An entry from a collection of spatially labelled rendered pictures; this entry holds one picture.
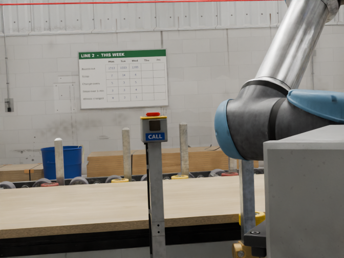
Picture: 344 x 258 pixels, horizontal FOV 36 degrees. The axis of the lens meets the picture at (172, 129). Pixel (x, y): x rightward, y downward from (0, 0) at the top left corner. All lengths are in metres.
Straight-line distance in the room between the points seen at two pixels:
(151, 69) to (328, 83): 2.92
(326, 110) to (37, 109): 8.09
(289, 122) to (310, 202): 0.56
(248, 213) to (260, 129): 0.63
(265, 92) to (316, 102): 0.14
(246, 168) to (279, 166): 1.16
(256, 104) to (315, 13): 0.28
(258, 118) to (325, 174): 0.60
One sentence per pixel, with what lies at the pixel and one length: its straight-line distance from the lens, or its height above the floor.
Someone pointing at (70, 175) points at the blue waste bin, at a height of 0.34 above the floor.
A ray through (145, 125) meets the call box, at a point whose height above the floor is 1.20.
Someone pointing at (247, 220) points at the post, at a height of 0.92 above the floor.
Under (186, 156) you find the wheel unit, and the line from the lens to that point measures 2.59.
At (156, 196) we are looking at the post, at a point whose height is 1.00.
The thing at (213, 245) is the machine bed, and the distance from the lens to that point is 1.77.
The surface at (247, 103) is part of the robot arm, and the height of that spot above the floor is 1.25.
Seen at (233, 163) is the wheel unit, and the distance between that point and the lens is 2.63.
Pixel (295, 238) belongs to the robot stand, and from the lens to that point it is 0.36.
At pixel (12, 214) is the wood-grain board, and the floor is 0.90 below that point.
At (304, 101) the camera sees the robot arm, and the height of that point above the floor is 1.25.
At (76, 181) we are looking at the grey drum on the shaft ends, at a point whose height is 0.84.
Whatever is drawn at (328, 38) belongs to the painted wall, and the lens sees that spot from 9.21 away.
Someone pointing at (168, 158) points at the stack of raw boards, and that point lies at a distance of 7.40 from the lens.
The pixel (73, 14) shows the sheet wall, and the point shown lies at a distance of 8.86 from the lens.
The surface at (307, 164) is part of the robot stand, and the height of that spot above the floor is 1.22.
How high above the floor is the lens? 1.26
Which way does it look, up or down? 3 degrees down
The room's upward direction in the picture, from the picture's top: 2 degrees counter-clockwise
